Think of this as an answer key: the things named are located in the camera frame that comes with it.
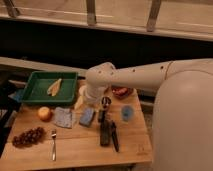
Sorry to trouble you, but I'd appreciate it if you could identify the blue sponge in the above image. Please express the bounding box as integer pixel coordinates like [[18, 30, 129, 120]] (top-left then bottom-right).
[[79, 108, 95, 127]]

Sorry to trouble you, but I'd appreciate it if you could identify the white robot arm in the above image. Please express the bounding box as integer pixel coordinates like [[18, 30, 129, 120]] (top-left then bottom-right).
[[83, 58, 213, 171]]

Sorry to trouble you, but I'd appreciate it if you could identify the white cup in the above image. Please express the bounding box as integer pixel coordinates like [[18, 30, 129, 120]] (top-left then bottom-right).
[[79, 85, 86, 96]]

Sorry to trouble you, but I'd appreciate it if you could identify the blue plastic cup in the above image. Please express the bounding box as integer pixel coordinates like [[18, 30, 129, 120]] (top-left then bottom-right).
[[121, 105, 134, 121]]

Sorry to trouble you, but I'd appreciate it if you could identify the grey blue cloth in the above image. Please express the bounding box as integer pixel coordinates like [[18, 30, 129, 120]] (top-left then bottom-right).
[[54, 107, 72, 128]]

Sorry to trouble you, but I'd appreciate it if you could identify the black spatula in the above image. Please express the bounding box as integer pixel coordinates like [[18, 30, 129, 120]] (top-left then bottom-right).
[[98, 110, 110, 146]]

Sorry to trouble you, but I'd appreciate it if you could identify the yellow banana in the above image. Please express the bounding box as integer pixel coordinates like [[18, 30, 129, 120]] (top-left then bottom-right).
[[47, 78, 62, 96]]

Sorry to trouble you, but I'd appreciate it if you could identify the yellow apple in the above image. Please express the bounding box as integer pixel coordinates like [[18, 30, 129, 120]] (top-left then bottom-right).
[[38, 106, 52, 121]]

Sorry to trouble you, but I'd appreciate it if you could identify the silver fork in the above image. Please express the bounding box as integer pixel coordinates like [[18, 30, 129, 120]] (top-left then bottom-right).
[[51, 129, 57, 161]]

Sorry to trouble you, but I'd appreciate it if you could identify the red food in bowl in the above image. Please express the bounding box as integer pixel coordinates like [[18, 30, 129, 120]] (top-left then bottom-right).
[[115, 87, 128, 96]]

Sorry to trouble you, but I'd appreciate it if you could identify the dark red bowl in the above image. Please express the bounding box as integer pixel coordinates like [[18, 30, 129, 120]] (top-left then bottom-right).
[[111, 87, 133, 99]]

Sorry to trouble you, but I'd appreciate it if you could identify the green plastic tray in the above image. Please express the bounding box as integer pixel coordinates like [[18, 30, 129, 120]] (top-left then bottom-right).
[[22, 71, 78, 106]]

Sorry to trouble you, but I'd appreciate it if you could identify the bunch of dark grapes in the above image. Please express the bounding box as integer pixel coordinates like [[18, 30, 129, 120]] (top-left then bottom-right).
[[12, 127, 45, 148]]

